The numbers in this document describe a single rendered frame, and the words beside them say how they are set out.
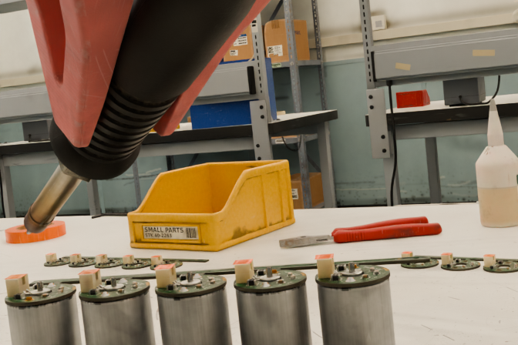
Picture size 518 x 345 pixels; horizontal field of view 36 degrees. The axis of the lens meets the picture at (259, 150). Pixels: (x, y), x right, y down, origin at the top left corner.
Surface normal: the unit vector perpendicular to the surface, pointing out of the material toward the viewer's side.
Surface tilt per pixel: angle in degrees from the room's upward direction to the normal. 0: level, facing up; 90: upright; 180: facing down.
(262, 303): 90
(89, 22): 140
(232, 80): 90
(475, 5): 90
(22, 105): 90
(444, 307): 0
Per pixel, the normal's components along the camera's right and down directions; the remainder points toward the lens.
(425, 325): -0.11, -0.99
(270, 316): -0.13, 0.09
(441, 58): -0.43, 0.11
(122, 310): 0.30, 0.04
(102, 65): 0.44, 0.77
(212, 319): 0.61, 0.00
